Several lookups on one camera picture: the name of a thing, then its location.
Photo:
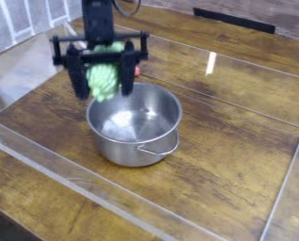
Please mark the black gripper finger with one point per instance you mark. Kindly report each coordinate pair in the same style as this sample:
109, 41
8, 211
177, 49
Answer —
76, 73
127, 68

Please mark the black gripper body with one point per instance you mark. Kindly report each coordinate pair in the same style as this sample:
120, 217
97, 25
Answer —
99, 29

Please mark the green bitter gourd toy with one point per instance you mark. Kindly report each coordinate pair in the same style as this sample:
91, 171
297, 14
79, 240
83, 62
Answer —
103, 83

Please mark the silver steel pot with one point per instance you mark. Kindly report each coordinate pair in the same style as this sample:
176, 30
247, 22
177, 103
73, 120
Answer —
136, 127

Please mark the red handled spoon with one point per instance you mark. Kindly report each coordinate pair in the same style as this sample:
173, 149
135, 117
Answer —
136, 71

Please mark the black wall strip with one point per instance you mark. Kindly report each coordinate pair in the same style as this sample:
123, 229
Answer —
267, 28

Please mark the clear acrylic enclosure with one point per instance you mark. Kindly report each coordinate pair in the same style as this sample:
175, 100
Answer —
192, 162

